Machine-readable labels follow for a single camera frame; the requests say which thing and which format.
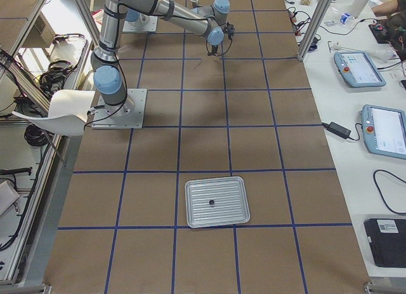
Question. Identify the white plastic chair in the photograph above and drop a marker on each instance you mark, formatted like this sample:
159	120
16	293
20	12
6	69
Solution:
67	113

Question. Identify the black box with label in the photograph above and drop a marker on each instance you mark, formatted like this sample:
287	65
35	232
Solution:
386	239

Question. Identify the blue teach pendant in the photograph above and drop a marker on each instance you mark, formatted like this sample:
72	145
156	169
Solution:
384	130
358	70

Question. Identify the aluminium frame post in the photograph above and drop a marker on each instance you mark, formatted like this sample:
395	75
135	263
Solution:
314	24

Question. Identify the black power adapter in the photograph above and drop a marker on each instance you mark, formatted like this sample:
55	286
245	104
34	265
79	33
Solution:
339	130

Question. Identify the person at desk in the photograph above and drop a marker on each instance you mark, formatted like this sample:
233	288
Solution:
394	11

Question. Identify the upper blue teach pendant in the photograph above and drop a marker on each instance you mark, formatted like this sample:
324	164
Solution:
358	70

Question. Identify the lower blue teach pendant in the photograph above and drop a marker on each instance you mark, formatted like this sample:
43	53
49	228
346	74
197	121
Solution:
384	130

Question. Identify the ribbed metal tray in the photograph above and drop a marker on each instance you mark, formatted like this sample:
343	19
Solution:
231	203

